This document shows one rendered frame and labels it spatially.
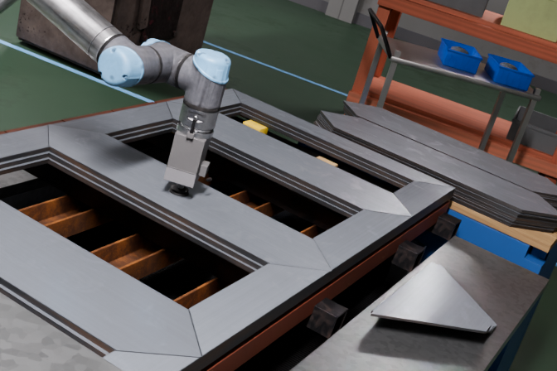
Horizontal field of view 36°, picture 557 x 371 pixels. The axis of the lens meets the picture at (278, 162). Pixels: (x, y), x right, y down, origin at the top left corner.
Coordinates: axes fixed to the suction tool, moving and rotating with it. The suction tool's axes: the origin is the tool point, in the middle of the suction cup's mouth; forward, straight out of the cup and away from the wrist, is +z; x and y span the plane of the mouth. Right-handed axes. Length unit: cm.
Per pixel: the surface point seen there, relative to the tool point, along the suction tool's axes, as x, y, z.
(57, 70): 127, 307, 83
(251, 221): -16.4, -3.5, -1.3
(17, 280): 14, -50, -1
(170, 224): -1.5, -11.6, 0.8
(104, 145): 20.4, 12.3, -1.2
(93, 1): 117, 316, 40
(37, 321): -1, -89, -22
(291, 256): -26.0, -13.6, -1.3
